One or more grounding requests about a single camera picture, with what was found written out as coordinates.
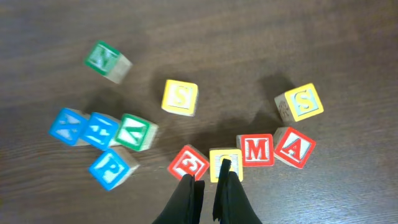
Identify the yellow block top right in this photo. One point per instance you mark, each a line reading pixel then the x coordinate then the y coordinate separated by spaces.
pixel 180 97

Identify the blue X block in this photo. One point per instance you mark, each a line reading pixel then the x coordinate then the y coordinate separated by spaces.
pixel 68 127

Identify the red A block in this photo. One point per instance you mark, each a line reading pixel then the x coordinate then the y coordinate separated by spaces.
pixel 292 147

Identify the red M block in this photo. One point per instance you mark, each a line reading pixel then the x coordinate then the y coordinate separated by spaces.
pixel 257 149

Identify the red E block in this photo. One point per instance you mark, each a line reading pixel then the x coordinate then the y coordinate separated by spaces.
pixel 189 161

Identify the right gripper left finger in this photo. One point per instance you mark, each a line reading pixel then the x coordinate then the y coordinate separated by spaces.
pixel 185 204

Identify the yellow B block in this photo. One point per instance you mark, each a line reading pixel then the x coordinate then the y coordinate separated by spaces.
pixel 216 157

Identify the yellow block far right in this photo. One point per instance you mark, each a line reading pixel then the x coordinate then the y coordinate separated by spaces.
pixel 299 103

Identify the green V block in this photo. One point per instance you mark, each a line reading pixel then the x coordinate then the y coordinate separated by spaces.
pixel 136 133

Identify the green N block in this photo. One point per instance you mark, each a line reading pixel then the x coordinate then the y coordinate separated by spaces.
pixel 108 62

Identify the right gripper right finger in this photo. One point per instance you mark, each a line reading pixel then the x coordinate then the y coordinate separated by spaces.
pixel 231 205

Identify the blue P block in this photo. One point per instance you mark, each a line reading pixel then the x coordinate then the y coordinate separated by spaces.
pixel 113 167

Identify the blue H block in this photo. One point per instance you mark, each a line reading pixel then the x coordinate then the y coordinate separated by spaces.
pixel 101 130

